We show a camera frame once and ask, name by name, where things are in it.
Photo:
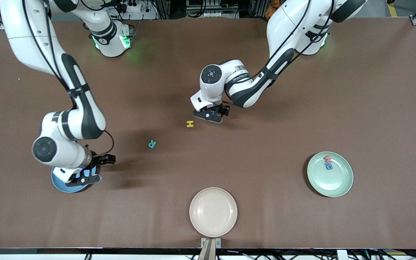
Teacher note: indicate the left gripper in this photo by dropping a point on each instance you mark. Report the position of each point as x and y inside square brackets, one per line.
[222, 108]

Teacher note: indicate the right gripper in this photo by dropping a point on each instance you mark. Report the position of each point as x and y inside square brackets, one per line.
[101, 159]

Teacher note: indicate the yellow foam letter H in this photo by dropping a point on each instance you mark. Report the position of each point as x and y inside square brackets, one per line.
[190, 124]

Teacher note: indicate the teal foam letter R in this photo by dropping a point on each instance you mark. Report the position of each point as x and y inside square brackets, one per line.
[152, 144]

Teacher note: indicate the red foam lowercase m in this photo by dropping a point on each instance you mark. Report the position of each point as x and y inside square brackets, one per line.
[328, 159]

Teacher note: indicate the blue foam lowercase a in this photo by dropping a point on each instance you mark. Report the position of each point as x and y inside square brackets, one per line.
[326, 165]

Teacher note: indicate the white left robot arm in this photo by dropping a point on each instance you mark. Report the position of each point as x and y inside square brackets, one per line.
[284, 25]

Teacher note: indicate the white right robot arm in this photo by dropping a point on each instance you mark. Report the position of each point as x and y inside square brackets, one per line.
[24, 32]

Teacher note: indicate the blue plate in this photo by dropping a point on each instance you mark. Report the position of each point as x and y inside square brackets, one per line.
[58, 182]

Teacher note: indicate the beige plate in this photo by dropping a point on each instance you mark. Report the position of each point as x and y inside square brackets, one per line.
[213, 213]

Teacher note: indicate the green plate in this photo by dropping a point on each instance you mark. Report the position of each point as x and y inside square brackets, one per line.
[338, 180]

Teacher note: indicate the metal equipment rack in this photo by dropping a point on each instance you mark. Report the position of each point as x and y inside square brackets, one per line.
[211, 14]

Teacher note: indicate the orange snack bag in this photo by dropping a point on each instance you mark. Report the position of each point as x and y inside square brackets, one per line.
[270, 12]

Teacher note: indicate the table cover sheet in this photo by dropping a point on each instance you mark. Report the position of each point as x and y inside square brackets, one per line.
[265, 216]

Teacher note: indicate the white power strip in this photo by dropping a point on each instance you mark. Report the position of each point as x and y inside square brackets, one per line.
[132, 7]

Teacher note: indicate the black table edge rail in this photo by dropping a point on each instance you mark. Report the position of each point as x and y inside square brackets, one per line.
[121, 250]

